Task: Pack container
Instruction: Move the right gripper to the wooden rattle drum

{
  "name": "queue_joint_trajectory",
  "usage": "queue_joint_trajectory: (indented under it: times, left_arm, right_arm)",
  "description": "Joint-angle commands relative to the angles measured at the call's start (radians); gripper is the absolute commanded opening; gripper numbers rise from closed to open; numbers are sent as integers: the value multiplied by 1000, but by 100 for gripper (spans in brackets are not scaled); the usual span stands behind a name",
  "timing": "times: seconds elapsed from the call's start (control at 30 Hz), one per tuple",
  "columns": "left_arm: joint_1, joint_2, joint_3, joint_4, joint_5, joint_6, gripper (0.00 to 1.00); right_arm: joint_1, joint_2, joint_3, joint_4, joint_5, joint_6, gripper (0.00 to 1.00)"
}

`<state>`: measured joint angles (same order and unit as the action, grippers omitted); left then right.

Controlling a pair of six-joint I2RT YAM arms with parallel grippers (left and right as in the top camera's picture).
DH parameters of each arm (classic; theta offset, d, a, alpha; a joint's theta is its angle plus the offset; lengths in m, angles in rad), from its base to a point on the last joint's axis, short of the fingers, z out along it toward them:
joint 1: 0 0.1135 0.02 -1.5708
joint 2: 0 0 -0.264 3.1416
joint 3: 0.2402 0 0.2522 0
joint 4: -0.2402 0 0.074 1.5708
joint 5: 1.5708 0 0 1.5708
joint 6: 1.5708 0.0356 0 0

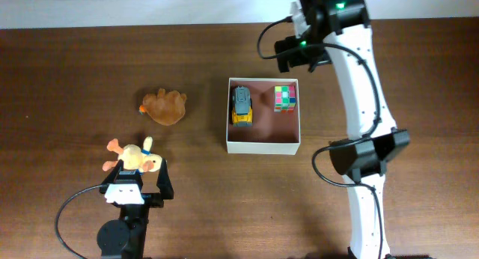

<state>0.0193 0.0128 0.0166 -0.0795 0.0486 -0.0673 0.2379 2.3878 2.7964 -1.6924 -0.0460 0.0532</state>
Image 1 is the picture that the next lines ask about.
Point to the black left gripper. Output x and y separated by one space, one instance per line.
165 187

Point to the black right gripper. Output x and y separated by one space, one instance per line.
291 44

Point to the colourful puzzle cube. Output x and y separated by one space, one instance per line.
285 98

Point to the white box pink interior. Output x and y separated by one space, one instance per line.
276 133

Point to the brown plush toy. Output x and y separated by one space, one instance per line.
165 108

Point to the yellow grey toy truck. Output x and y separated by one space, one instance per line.
242 112

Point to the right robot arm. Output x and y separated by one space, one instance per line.
339 32

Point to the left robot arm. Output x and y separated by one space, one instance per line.
125 236

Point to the yellow plush duck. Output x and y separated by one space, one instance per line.
134 158

